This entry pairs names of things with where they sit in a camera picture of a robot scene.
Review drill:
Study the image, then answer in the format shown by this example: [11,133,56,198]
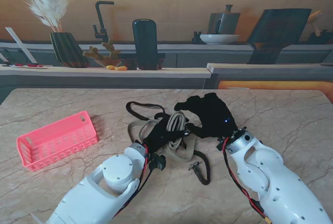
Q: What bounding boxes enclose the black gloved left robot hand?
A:
[142,113,190,155]

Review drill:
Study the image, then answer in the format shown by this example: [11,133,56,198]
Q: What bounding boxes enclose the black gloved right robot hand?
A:
[174,93,238,139]

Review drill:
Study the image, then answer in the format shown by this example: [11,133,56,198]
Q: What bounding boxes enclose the beige woven belt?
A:
[165,112,200,163]

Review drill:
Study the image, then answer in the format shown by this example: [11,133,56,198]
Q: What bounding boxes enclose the dark brown woven belt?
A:
[125,101,211,186]

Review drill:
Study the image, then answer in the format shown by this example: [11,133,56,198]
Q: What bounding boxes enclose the pink plastic storage basket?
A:
[16,111,99,172]

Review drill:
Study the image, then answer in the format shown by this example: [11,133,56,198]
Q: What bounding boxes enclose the olive flat canvas belt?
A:
[127,119,167,148]

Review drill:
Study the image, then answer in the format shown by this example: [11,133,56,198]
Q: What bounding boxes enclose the grey kitchen counter wood top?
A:
[0,41,333,104]

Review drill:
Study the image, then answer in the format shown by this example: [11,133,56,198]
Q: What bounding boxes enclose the dark low tray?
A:
[118,52,167,70]

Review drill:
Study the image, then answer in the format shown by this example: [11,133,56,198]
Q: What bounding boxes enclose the white ceramic bowl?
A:
[199,34,240,45]

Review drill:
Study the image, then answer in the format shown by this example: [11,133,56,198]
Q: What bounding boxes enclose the tall black cylinder container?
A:
[132,19,159,71]

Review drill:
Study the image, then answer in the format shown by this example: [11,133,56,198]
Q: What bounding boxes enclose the cactus plant in bowl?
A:
[82,38,123,68]

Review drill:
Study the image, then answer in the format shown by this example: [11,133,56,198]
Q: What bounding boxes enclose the grey ceramic jug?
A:
[208,4,241,35]

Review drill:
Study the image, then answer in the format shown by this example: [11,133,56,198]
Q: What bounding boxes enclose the dark tilted panel stand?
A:
[246,8,312,65]

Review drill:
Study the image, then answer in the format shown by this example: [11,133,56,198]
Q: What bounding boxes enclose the dark ribbed vase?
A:
[49,32,88,68]

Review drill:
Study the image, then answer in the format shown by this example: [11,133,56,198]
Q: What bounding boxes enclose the black kitchen faucet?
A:
[93,1,115,43]

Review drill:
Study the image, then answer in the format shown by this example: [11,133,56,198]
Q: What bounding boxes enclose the yellow wooden spatula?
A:
[308,9,325,36]

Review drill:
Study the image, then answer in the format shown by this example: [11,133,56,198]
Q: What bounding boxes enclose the plate with red food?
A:
[9,63,49,70]

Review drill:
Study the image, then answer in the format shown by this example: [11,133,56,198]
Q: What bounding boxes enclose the white leaning board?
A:
[5,27,39,64]

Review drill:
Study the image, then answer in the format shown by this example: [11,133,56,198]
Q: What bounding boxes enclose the white pampas grass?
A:
[0,0,71,33]

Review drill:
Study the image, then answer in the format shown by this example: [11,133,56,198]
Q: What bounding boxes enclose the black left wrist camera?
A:
[149,155,167,172]

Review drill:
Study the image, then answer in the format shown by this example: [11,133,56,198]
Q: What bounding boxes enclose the red black left arm cable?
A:
[117,143,155,217]

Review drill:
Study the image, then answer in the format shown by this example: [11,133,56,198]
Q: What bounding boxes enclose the red black arm cable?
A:
[117,143,155,217]
[222,137,271,223]

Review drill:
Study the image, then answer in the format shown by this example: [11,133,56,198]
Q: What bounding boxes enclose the red black right arm cable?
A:
[222,137,271,223]

